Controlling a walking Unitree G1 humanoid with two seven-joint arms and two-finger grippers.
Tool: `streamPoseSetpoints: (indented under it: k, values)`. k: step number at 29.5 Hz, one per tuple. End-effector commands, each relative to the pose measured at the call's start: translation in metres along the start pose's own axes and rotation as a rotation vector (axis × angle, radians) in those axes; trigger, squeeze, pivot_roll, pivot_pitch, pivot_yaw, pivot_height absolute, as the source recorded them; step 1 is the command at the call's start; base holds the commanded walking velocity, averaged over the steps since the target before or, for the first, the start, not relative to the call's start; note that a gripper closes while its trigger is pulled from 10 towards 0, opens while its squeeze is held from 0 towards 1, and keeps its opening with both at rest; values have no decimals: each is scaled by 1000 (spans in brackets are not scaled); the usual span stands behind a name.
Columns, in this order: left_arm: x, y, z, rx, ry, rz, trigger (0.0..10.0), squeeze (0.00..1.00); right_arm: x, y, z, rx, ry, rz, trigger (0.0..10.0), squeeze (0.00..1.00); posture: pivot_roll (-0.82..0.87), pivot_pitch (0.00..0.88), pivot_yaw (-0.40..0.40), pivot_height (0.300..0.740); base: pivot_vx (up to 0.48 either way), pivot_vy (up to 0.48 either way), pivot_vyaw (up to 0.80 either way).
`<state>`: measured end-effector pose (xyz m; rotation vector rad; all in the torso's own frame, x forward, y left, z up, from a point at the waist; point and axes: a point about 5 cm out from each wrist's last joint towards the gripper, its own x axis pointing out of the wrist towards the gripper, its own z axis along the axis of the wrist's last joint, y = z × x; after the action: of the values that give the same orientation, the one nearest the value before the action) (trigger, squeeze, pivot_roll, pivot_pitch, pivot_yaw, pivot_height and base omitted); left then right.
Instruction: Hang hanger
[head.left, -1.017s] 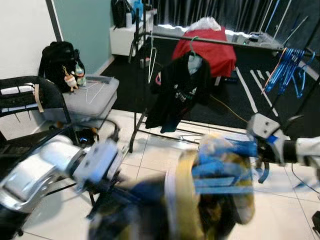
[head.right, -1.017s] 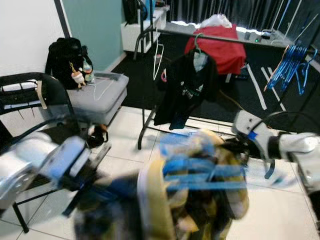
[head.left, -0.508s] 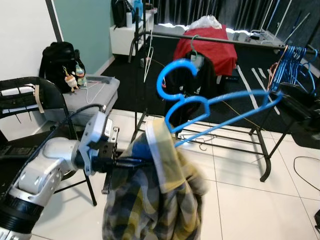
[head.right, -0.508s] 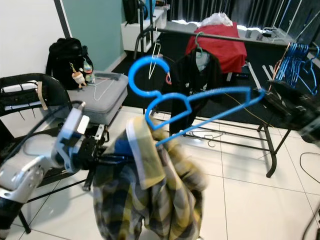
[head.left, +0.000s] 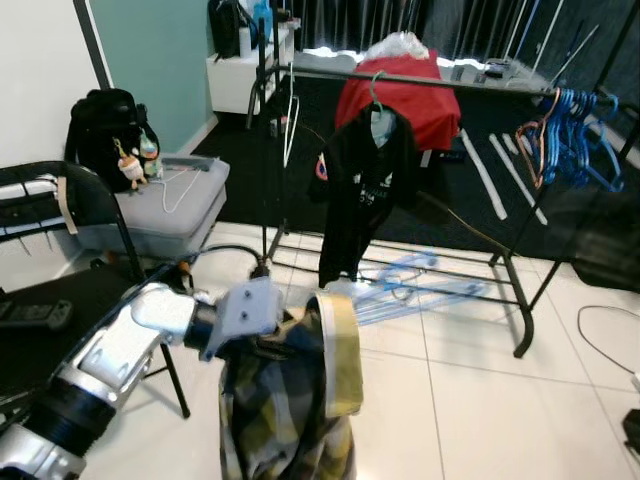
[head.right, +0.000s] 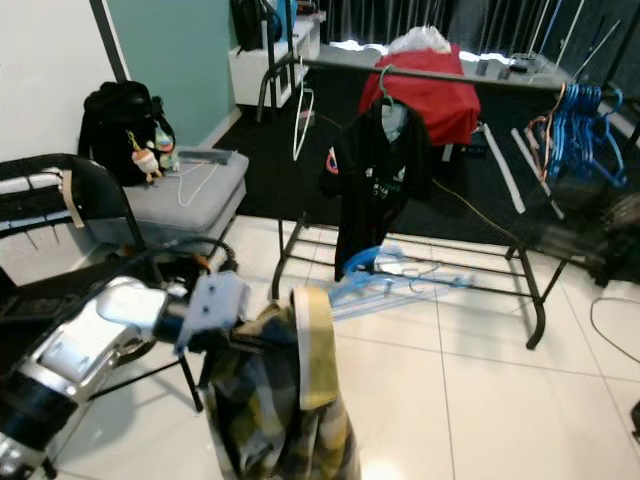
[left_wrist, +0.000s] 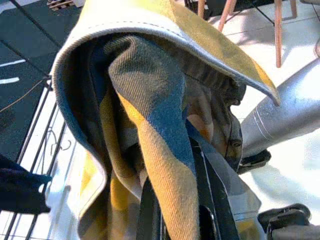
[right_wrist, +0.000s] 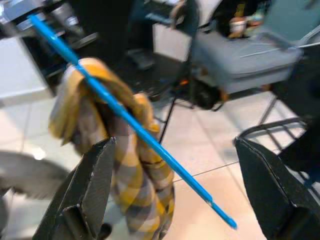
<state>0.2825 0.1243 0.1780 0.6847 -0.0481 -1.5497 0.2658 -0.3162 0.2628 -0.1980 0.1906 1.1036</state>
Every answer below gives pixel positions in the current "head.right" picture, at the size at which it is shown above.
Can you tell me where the black backpack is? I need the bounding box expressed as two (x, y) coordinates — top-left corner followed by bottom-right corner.
(77, 80), (176, 188)

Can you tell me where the blue spray bottle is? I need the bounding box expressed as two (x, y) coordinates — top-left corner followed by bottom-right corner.
(272, 0), (297, 39)

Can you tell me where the white plastic bag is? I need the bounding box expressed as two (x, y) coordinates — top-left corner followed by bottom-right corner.
(385, 25), (453, 56)

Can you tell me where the green plush keychain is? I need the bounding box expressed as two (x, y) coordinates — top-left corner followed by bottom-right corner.
(155, 125), (179, 173)

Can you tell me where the brown white plush keychain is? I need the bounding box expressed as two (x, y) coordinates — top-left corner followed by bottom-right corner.
(128, 130), (163, 186)

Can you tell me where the green hanger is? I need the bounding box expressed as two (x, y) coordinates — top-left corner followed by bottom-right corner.
(376, 65), (411, 113)

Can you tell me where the grey window bench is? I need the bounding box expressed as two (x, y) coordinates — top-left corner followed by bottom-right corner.
(310, 45), (566, 89)

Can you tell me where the white wire hanger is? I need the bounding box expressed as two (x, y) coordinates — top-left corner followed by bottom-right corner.
(292, 60), (316, 163)
(175, 160), (231, 209)

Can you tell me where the black remote control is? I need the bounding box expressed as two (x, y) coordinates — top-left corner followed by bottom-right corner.
(0, 292), (63, 323)

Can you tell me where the bunch of blue hangers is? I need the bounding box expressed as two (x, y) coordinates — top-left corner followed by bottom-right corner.
(525, 80), (626, 191)

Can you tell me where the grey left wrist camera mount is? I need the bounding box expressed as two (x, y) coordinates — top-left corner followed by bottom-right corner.
(175, 270), (253, 353)

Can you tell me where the grey storage ottoman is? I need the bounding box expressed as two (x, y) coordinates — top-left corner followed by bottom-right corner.
(130, 150), (249, 251)

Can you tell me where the pile of pale blue hangers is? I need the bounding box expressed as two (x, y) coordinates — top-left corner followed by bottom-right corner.
(332, 243), (479, 323)

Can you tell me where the white shelf unit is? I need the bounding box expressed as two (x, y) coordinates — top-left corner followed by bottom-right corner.
(228, 15), (321, 109)

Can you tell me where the black metal clothes rack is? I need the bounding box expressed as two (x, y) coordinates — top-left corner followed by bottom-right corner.
(257, 45), (640, 351)

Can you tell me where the beige strap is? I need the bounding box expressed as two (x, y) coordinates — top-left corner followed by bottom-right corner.
(62, 169), (85, 230)

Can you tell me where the yellow black plaid shirt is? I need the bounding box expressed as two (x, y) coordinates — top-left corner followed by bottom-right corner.
(198, 285), (361, 480)

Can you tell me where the black folding chair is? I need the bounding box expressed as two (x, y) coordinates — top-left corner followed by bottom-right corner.
(0, 153), (206, 413)

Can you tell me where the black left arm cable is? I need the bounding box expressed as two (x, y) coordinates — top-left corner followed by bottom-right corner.
(150, 238), (241, 281)

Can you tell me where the white flat strip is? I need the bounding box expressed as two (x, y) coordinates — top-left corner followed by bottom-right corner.
(480, 122), (527, 215)

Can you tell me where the black floor cable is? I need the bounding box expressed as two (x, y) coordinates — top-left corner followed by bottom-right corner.
(588, 296), (640, 366)

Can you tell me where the black carpet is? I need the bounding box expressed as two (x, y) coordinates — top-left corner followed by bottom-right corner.
(215, 65), (640, 256)

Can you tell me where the red cloth cover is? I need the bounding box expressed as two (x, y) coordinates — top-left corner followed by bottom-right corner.
(358, 45), (483, 148)

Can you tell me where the dark curtain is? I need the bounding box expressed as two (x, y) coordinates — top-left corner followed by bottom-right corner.
(320, 0), (640, 71)

